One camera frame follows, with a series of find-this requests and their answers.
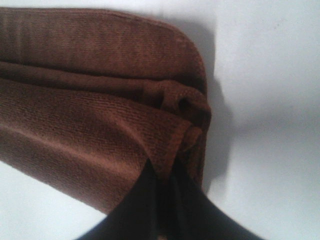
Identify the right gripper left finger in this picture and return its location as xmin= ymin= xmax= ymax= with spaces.
xmin=79 ymin=159 xmax=180 ymax=240

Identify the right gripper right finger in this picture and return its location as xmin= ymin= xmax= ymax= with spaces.
xmin=172 ymin=164 xmax=257 ymax=240

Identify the brown towel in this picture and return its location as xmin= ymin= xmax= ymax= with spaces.
xmin=0 ymin=7 xmax=211 ymax=213

